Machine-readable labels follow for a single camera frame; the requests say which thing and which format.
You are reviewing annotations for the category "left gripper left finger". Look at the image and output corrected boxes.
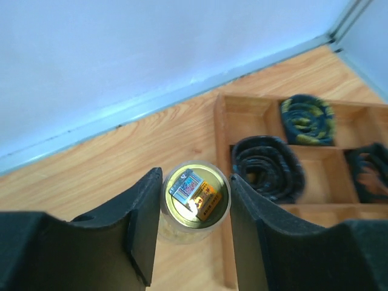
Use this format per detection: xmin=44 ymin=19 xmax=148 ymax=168
xmin=1 ymin=167 xmax=162 ymax=290

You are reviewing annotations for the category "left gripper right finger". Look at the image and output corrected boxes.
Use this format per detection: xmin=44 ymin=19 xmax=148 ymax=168
xmin=229 ymin=174 xmax=387 ymax=290

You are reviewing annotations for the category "clear glass pill jar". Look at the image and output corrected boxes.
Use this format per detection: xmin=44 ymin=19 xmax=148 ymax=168
xmin=158 ymin=160 xmax=231 ymax=244

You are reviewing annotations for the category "black patterned rolled sock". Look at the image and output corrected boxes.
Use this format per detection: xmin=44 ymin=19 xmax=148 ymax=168
xmin=345 ymin=142 xmax=387 ymax=204

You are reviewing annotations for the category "black yellow rolled sock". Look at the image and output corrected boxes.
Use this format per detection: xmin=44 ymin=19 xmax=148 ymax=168
xmin=279 ymin=94 xmax=336 ymax=146

